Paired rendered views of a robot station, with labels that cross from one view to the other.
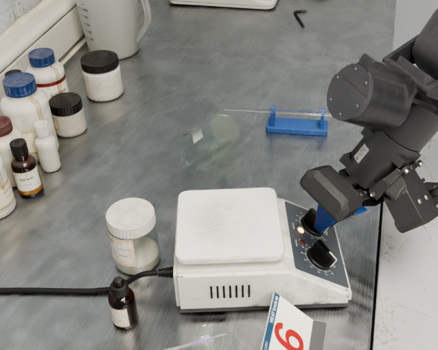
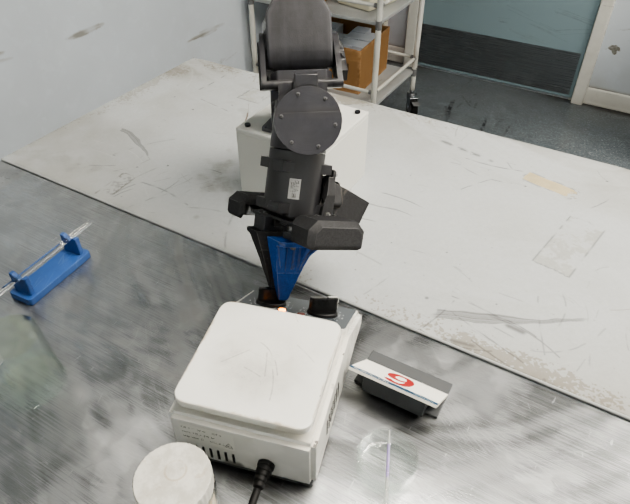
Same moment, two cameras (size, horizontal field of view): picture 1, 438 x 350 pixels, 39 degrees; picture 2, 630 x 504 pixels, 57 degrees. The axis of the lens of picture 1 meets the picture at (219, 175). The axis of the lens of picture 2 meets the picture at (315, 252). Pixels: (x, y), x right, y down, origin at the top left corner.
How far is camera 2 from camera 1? 0.50 m
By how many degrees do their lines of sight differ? 57
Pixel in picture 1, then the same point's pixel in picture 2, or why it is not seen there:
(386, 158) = (318, 174)
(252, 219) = (272, 334)
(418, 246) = not seen: hidden behind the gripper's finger
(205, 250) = (305, 394)
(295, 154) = (100, 292)
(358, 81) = (313, 102)
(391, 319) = (381, 303)
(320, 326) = (376, 356)
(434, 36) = (289, 36)
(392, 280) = (336, 286)
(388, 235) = not seen: hidden behind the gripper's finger
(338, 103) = (307, 138)
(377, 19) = not seen: outside the picture
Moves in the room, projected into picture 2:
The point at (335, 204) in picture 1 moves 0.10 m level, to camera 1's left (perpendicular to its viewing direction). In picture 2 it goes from (354, 234) to (329, 311)
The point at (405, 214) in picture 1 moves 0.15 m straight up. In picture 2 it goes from (355, 209) to (363, 73)
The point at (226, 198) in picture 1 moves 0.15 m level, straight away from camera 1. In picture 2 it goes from (218, 349) to (70, 316)
